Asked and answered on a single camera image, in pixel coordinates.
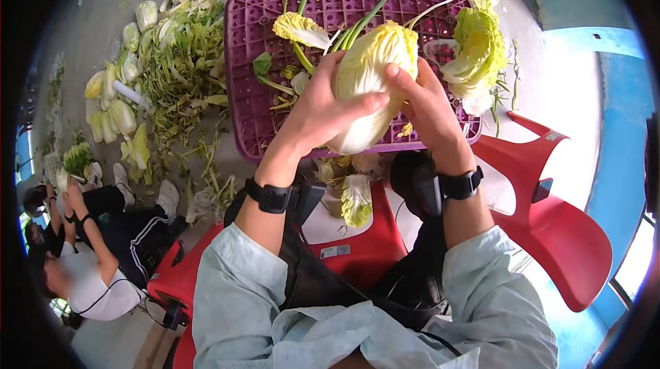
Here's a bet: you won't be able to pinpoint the pale onion stalk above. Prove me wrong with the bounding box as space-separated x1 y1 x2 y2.
404 0 455 29

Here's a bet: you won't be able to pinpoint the person's right hand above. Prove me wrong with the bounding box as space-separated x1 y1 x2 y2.
385 57 479 175

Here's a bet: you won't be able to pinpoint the purple plastic crate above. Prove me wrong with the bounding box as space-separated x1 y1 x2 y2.
224 0 483 163

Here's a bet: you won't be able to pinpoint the person's left thumb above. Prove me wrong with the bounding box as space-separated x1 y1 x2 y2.
330 92 391 120

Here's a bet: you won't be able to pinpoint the pile of green vegetable trimmings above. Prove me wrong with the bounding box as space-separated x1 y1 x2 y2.
138 0 231 164

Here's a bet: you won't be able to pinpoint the dark green leaf with stem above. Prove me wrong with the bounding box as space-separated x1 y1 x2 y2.
252 52 296 97

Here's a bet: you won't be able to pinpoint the person's left index finger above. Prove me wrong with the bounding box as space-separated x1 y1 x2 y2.
317 51 348 81

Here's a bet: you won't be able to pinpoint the person's right index finger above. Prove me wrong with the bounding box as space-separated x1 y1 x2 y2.
416 57 444 94

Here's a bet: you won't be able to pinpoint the white stick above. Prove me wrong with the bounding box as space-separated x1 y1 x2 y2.
112 80 153 110

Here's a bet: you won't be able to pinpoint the trimmed napa cabbage head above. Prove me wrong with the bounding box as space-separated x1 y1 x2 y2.
325 20 419 156

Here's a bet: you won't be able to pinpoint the small cabbage piece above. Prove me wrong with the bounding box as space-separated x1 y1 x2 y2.
340 174 373 229

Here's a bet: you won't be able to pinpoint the clump of outer cabbage leaves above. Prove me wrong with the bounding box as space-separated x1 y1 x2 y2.
438 7 509 118

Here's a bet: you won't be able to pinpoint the window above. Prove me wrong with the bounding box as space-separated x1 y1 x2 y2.
610 208 659 304

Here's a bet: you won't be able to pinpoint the person's left hand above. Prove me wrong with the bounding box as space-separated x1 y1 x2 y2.
255 51 391 188

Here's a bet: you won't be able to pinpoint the thin green stems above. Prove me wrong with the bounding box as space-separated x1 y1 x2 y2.
489 38 521 139

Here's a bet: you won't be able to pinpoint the bunch of green onion stalks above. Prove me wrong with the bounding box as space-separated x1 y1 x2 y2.
330 0 402 53

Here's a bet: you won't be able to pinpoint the person's body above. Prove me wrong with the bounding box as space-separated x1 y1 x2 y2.
192 294 560 369

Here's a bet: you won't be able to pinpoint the cabbage scraps under crate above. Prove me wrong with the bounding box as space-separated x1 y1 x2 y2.
312 153 385 187

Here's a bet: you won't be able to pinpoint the row of trimmed napa cabbages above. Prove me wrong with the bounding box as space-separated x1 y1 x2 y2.
84 0 158 144

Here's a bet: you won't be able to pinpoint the person's right thumb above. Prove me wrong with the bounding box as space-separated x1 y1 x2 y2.
385 62 431 112

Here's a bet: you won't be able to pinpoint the loose yellow cabbage leaf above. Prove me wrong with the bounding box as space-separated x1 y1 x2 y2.
272 11 334 51

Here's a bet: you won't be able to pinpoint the black wrist band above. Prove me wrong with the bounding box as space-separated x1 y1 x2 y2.
410 160 484 217
245 176 327 225

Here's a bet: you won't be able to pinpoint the red plastic chair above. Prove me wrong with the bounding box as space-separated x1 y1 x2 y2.
303 178 409 293
147 224 226 369
471 111 614 313

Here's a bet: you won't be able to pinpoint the yellow-green cabbage leaves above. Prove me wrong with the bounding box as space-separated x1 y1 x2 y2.
120 122 154 186

